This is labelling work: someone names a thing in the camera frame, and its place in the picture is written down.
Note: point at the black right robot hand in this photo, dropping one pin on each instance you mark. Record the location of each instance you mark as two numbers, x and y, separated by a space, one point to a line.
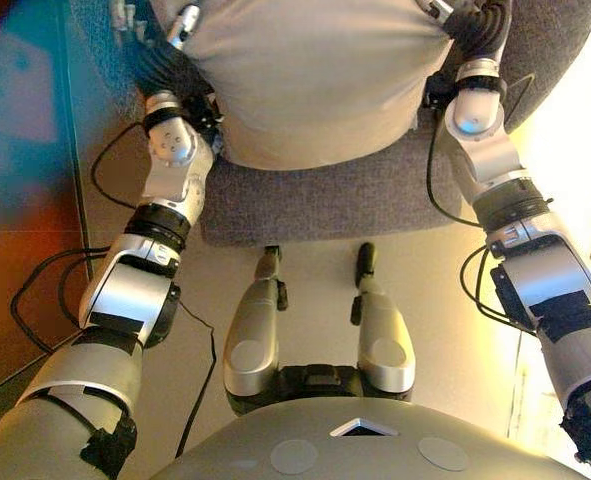
477 27

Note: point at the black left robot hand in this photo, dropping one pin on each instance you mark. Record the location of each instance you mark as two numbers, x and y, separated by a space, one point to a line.
167 65

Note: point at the white fringed cushion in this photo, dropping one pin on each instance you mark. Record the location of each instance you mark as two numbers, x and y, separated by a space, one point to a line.
315 85

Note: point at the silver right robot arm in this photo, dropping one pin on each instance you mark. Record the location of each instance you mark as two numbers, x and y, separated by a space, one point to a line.
545 270

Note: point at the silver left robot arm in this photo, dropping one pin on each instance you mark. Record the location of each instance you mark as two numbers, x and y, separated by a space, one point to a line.
125 295

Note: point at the grey fabric armchair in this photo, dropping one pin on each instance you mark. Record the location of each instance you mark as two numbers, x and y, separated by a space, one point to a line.
325 200

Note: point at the dark red-brown rug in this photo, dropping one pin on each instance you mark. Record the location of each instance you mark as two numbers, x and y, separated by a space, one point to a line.
20 250

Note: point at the silver left robot leg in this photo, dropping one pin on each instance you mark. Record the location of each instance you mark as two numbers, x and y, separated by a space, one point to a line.
252 325

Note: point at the silver robot leg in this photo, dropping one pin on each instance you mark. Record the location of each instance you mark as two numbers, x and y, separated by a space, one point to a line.
252 325
385 330

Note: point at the silver right robot leg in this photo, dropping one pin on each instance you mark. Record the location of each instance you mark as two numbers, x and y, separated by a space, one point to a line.
385 330

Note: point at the silver robot torso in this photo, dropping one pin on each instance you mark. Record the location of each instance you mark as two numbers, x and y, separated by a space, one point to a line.
365 440

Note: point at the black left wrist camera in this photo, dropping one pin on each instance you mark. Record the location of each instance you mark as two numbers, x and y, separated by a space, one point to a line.
206 114

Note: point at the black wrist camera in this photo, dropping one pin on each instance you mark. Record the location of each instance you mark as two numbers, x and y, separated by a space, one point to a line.
435 90
206 114

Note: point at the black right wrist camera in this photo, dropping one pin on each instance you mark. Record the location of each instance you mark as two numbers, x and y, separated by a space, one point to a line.
435 90

